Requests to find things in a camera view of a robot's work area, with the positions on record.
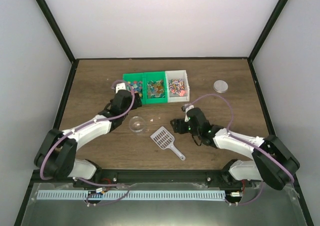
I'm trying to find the lilac slotted plastic scoop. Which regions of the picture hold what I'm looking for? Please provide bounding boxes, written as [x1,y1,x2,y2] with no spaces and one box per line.
[150,126,186,161]

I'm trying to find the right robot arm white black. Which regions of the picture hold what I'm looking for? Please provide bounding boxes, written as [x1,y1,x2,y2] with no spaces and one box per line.
[170,106,300,190]

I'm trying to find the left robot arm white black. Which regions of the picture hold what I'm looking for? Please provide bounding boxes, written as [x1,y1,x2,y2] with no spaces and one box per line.
[34,90,142,188]

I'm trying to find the green bin left candies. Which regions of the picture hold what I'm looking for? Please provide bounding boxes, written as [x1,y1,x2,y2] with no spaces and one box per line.
[122,73,146,104]

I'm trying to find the green bin candies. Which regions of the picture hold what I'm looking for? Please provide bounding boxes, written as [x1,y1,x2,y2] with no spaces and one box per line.
[122,73,146,104]
[143,71,168,104]

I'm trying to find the green bin middle candies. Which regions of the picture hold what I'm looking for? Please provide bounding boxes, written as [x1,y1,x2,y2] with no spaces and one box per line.
[143,71,168,104]

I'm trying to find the white bin striped candies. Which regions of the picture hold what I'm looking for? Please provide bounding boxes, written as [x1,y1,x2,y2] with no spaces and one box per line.
[165,70,190,103]

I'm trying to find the clear plastic round container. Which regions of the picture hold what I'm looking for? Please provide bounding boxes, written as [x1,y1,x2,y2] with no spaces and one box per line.
[129,116,147,134]

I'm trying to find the round grey metal lid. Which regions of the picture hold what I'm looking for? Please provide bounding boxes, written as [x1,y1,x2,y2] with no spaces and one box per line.
[213,80,229,93]

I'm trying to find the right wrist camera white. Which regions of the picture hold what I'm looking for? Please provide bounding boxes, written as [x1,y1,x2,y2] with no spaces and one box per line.
[181,104,194,122]

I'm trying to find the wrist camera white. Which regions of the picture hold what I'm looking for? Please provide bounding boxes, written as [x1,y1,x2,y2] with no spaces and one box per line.
[115,83,127,93]
[181,104,194,122]

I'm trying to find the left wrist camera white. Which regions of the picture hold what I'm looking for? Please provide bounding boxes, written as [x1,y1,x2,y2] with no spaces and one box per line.
[115,83,127,93]

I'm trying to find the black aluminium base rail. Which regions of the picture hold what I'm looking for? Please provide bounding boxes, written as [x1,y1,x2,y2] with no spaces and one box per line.
[31,168,291,190]

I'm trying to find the light blue slotted cable duct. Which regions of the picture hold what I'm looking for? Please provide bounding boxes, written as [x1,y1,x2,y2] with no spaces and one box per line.
[36,190,226,201]

